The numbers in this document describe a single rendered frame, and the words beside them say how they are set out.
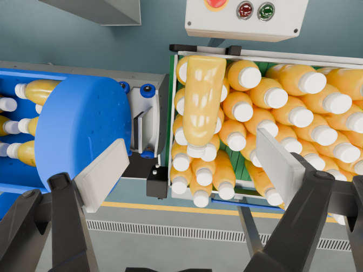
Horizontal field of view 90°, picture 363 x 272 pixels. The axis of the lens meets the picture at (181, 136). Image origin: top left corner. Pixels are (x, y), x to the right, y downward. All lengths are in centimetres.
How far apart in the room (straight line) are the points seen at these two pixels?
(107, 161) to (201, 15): 30
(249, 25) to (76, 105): 33
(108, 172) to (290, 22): 37
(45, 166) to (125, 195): 174
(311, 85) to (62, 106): 45
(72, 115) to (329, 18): 163
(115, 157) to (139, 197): 188
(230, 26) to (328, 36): 137
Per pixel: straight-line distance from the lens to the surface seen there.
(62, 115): 36
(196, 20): 38
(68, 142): 34
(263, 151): 17
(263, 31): 39
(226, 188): 49
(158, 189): 62
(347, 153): 53
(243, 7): 38
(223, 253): 254
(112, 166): 17
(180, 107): 39
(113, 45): 161
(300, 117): 45
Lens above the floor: 147
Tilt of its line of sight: 68 degrees down
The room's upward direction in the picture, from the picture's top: 167 degrees counter-clockwise
